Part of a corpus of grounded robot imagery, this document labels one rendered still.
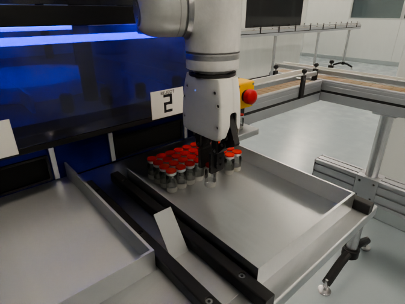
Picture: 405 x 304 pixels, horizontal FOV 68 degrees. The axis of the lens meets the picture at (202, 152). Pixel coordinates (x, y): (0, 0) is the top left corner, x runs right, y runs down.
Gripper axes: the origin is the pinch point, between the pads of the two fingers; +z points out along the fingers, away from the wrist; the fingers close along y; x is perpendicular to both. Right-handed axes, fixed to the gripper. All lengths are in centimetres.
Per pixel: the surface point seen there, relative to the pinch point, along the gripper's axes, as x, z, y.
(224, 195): 2.1, 7.9, 1.7
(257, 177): 12.1, 7.9, 1.5
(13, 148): -27.3, -4.0, -17.2
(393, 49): 804, 58, -239
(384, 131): 96, 20, -2
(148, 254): -18.7, 4.7, 8.6
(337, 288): 83, 96, 0
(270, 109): 55, 9, -29
